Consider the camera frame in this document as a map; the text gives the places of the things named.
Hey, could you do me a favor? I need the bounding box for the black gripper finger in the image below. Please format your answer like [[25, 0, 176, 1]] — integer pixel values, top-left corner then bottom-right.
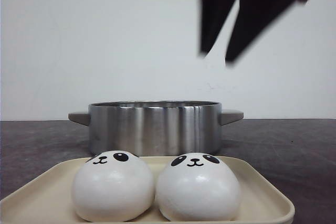
[[225, 0, 308, 65], [200, 0, 235, 55]]

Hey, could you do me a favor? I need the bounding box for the panda bun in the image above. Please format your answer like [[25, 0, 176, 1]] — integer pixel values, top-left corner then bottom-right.
[[71, 151, 155, 222], [156, 153, 242, 221]]

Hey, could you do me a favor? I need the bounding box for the stainless steel steamer pot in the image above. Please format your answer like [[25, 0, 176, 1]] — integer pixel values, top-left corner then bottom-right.
[[68, 101, 244, 156]]

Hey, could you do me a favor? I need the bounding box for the beige rectangular tray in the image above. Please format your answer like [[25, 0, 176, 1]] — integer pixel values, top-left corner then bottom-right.
[[0, 155, 296, 224]]

